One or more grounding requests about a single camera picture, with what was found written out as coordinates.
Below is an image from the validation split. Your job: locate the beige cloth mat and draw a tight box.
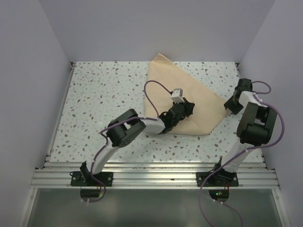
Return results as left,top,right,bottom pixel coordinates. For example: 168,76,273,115
147,53,228,136

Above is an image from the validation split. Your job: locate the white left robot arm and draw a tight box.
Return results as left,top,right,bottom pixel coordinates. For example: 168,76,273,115
80,98,195,186

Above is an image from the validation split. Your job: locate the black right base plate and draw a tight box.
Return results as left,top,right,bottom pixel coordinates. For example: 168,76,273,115
196,171,239,187

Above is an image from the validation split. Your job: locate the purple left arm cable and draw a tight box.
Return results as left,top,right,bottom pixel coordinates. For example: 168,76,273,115
89,80,173,204

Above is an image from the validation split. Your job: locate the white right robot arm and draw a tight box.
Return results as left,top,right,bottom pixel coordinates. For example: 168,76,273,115
211,79,277,186

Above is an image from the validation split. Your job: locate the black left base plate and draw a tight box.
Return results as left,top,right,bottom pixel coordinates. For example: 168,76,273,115
70,171,114,187

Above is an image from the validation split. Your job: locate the aluminium rail frame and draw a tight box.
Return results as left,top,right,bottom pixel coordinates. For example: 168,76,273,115
18,61,291,227

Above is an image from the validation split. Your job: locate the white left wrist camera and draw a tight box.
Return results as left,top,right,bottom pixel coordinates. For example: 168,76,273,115
170,88,184,103

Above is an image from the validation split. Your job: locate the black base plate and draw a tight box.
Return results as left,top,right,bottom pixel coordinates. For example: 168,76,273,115
196,171,239,187
70,171,114,187

